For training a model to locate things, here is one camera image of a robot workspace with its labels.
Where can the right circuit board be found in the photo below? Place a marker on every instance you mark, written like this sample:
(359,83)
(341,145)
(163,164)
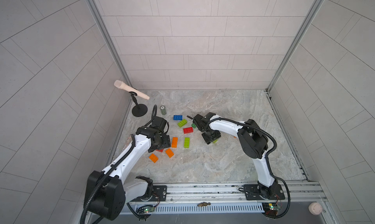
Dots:
(271,209)

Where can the lime lego brick long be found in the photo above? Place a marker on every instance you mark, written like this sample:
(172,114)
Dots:
(186,142)
(182,123)

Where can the brass fitting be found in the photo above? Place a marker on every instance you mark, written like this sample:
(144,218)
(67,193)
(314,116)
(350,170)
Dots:
(202,204)

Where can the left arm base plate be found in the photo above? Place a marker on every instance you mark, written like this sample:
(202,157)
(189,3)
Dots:
(158,194)

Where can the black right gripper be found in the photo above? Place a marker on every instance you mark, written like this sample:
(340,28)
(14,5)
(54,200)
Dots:
(216,136)

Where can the pink round knob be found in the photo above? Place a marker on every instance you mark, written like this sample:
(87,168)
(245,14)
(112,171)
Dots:
(315,208)

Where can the glittery silver stick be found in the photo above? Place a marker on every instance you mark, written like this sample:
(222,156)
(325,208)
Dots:
(128,142)

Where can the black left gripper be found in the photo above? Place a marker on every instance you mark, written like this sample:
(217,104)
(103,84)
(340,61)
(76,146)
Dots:
(167,142)

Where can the circuit board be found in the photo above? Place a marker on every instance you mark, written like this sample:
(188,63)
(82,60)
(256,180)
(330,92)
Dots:
(271,209)
(146,209)

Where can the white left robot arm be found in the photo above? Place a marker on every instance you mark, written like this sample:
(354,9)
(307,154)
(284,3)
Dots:
(106,190)

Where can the aluminium rail frame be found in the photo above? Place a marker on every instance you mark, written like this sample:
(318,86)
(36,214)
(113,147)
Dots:
(230,198)

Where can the green battery cell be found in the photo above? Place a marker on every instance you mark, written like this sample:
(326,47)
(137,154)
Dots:
(163,110)

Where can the metal corner profile left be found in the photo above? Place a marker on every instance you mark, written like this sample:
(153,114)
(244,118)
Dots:
(107,38)

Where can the black microphone stand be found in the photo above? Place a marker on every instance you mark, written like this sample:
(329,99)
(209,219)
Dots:
(138,110)

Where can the dark blue lego brick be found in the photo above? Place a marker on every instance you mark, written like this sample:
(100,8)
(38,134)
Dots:
(177,117)

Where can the metal corner profile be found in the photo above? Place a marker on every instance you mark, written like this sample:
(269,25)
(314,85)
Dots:
(107,38)
(296,41)

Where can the beige microphone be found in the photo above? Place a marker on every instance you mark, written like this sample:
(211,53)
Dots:
(121,85)

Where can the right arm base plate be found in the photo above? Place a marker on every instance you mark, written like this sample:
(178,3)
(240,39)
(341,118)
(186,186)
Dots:
(260,192)

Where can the metal corner profile right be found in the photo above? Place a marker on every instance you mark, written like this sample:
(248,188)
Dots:
(296,41)

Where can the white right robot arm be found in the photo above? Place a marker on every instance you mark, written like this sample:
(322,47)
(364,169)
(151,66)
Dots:
(253,141)

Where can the red lego brick left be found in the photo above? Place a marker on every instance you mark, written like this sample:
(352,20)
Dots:
(188,130)

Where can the left circuit board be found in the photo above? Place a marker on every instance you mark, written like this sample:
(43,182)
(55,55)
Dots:
(146,209)

